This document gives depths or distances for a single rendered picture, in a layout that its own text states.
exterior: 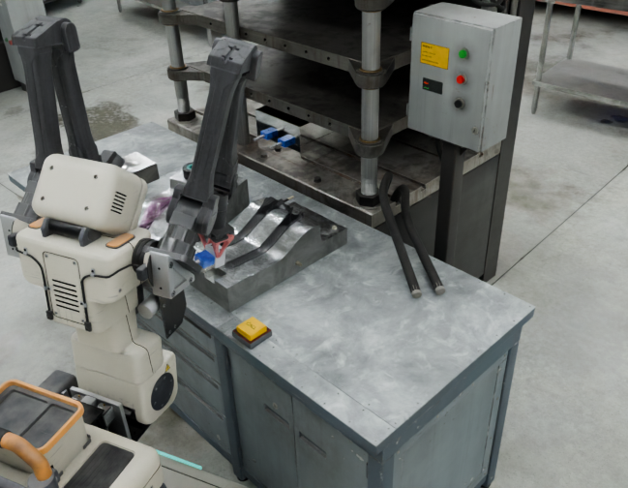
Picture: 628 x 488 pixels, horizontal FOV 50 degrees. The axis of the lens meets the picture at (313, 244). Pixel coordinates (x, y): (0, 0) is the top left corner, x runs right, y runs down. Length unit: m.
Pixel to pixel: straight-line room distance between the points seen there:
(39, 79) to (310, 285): 0.95
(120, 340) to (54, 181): 0.42
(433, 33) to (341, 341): 1.01
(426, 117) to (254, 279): 0.82
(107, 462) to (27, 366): 1.64
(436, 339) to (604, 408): 1.21
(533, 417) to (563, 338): 0.52
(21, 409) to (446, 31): 1.58
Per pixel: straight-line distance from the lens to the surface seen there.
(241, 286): 1.98
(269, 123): 2.85
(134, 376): 1.80
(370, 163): 2.41
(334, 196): 2.57
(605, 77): 5.53
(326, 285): 2.08
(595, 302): 3.49
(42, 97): 1.78
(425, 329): 1.93
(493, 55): 2.16
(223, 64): 1.50
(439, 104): 2.30
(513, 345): 2.11
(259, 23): 2.87
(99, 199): 1.55
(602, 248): 3.90
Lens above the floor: 2.06
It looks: 34 degrees down
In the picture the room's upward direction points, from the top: 2 degrees counter-clockwise
